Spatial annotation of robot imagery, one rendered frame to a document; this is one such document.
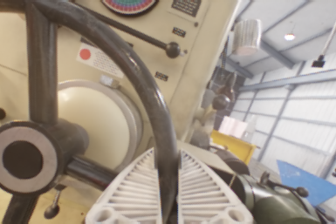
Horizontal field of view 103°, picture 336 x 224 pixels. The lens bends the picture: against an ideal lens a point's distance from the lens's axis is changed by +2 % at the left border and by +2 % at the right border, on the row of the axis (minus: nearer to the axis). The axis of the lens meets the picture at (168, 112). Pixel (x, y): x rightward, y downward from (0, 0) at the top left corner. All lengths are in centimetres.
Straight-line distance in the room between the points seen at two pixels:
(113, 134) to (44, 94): 13
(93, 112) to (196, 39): 31
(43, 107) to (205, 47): 36
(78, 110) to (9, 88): 30
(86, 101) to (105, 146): 9
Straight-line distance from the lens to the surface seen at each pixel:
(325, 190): 640
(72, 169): 22
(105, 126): 28
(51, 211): 53
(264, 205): 52
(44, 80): 21
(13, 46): 56
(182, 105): 38
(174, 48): 32
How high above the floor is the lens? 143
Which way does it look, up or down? 4 degrees down
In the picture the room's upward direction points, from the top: 22 degrees clockwise
